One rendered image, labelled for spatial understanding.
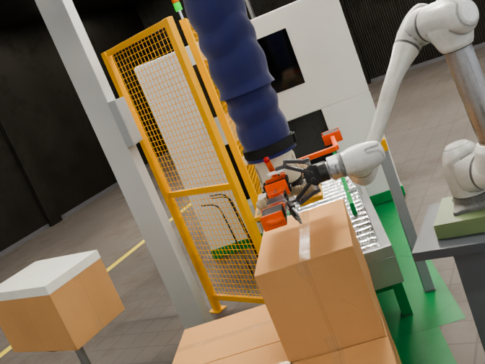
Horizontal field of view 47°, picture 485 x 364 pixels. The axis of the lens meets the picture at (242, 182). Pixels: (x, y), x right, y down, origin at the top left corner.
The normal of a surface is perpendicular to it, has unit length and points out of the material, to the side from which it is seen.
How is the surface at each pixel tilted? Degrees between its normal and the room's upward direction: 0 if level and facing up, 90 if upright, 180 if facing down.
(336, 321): 90
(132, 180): 90
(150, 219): 90
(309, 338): 90
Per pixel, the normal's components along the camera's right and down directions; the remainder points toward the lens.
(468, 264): -0.42, 0.37
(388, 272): -0.09, 0.26
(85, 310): 0.80, -0.19
